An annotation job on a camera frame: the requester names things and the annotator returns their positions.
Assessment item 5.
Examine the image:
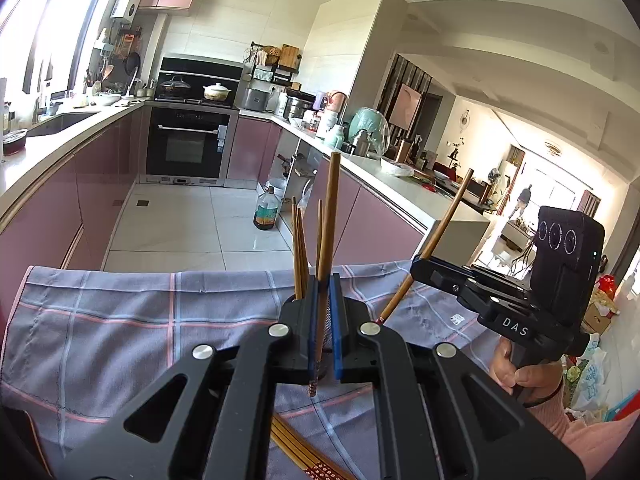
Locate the pink sleeved right forearm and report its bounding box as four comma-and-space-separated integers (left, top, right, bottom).
525, 387, 639, 479

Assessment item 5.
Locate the right hand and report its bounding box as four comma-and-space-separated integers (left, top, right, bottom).
489, 337, 563, 405

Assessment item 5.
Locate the grey plaid tablecloth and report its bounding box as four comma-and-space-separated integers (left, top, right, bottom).
1, 261, 498, 479

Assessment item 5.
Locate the mint green fan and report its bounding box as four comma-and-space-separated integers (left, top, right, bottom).
347, 107, 390, 157

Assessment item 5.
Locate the cooking oil bottle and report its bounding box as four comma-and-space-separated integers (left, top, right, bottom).
253, 185, 280, 231

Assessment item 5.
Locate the pink kettle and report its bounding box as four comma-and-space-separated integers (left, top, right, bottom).
321, 91, 347, 131

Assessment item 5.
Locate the black built-in oven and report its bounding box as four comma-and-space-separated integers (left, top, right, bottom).
141, 54, 243, 186

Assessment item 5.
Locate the white clay pot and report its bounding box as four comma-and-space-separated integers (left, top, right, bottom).
203, 82, 231, 102

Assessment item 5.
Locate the black cooking pot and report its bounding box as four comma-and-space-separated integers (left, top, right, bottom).
158, 75, 191, 99

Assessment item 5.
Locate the black right camera box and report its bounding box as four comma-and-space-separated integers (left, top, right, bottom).
530, 206, 604, 328

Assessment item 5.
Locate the wall spice rack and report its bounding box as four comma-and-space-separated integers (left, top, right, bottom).
243, 42, 302, 87

